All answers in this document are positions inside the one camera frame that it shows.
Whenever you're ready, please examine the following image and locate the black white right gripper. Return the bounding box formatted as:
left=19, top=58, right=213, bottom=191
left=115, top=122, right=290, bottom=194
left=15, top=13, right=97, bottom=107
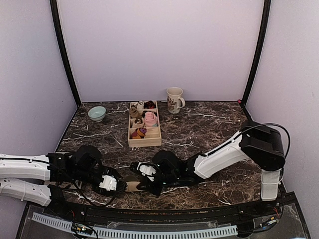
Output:
left=138, top=167, right=178, bottom=196

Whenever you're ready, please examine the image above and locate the cream olive striped sock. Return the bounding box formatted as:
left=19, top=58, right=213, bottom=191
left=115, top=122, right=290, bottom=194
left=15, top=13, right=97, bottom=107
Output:
left=124, top=175, right=149, bottom=192

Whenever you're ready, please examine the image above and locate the maroon purple orange striped sock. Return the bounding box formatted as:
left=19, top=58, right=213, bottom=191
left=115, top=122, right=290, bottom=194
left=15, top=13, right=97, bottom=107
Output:
left=130, top=127, right=147, bottom=139

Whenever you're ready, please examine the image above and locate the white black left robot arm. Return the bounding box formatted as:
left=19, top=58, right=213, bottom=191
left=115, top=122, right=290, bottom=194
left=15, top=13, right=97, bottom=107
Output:
left=0, top=151, right=127, bottom=217

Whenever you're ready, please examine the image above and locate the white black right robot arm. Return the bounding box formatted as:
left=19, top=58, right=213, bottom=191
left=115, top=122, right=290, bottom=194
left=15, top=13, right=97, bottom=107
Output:
left=130, top=120, right=289, bottom=216

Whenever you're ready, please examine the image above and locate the wooden compartment organizer box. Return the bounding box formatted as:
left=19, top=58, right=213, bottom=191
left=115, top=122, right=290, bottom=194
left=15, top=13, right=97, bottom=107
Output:
left=128, top=101, right=162, bottom=148

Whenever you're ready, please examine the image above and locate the cream green rolled sock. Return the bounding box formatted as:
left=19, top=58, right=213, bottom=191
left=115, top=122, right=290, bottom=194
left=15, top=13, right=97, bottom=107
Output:
left=132, top=118, right=145, bottom=128

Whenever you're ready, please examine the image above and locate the pink rolled sock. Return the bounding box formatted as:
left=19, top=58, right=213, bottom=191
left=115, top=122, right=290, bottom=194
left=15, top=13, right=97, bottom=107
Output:
left=144, top=113, right=158, bottom=127

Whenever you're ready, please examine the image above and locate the beige rolled sock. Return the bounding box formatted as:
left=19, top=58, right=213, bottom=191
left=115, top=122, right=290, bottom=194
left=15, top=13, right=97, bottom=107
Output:
left=129, top=106, right=142, bottom=119

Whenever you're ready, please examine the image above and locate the black red rolled sock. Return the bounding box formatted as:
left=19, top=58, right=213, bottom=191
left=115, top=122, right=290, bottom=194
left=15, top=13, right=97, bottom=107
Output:
left=144, top=101, right=156, bottom=109

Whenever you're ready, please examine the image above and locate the white ribbed rolled sock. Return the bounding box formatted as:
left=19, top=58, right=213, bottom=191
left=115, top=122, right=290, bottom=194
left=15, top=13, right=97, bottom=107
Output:
left=136, top=101, right=145, bottom=110

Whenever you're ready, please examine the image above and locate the light blue ceramic bowl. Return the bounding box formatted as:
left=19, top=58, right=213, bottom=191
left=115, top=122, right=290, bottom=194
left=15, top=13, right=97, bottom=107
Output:
left=88, top=106, right=106, bottom=122

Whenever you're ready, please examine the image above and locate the seashell coral ceramic mug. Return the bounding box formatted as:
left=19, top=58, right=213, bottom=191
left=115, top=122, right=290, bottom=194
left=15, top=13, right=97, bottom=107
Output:
left=166, top=87, right=186, bottom=114

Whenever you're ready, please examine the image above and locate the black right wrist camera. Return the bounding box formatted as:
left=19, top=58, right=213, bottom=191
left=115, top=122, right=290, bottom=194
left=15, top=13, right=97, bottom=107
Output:
left=152, top=150, right=183, bottom=172

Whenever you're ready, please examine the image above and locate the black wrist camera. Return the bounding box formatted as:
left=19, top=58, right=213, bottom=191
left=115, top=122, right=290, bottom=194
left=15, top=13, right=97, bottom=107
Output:
left=152, top=150, right=183, bottom=172
left=73, top=145, right=102, bottom=170

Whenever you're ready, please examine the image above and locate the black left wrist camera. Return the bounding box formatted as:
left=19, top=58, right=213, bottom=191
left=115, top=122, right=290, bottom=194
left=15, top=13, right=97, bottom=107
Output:
left=73, top=145, right=102, bottom=170

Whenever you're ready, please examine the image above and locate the white slotted cable duct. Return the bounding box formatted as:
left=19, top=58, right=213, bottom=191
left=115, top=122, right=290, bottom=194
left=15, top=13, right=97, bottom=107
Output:
left=31, top=213, right=238, bottom=239

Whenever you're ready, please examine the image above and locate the black front frame rail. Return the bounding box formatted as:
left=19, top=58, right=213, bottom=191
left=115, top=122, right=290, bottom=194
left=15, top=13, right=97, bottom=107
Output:
left=21, top=187, right=300, bottom=224

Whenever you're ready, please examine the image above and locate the black left corner post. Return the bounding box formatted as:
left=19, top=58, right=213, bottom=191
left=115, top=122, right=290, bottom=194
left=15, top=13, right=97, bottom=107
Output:
left=49, top=0, right=82, bottom=107

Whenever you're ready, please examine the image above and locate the black corner post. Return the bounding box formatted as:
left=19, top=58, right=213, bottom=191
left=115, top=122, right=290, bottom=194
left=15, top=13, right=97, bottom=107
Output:
left=49, top=0, right=82, bottom=107
left=241, top=0, right=271, bottom=106

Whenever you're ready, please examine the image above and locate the black right corner post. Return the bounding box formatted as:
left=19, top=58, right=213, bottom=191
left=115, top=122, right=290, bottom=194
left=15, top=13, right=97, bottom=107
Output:
left=241, top=0, right=271, bottom=106

